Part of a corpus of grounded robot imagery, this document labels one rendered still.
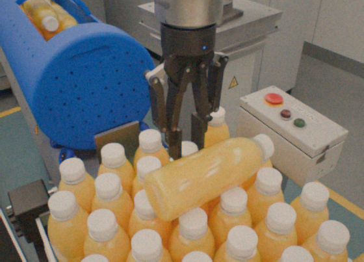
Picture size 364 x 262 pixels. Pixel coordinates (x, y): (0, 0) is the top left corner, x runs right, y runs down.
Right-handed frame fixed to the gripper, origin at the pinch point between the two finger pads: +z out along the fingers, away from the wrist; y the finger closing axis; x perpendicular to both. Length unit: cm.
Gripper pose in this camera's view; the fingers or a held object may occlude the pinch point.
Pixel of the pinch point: (186, 138)
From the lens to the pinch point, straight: 56.8
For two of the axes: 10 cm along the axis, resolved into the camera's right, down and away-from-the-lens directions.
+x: 5.4, 5.0, -6.8
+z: 0.0, 8.1, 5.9
